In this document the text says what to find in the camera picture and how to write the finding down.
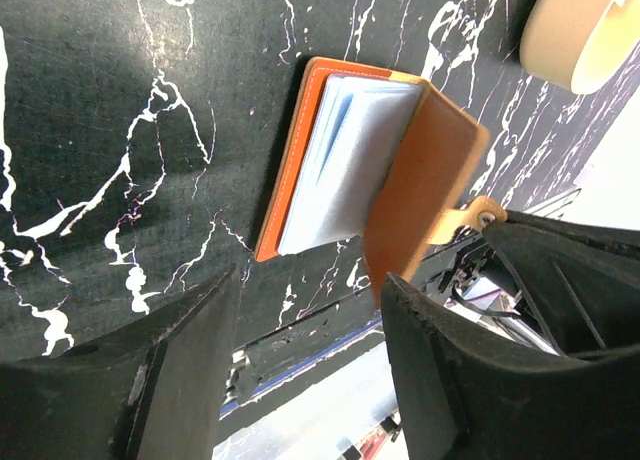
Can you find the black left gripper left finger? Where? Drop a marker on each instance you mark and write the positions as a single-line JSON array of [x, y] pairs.
[[150, 390]]

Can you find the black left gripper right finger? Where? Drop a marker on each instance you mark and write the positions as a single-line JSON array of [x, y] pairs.
[[466, 393]]

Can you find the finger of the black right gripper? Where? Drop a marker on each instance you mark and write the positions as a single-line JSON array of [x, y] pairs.
[[580, 281]]

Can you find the brown leather card holder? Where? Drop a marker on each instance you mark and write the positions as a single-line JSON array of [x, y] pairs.
[[378, 154]]

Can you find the cream oval card tray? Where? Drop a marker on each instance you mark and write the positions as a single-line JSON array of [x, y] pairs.
[[579, 45]]

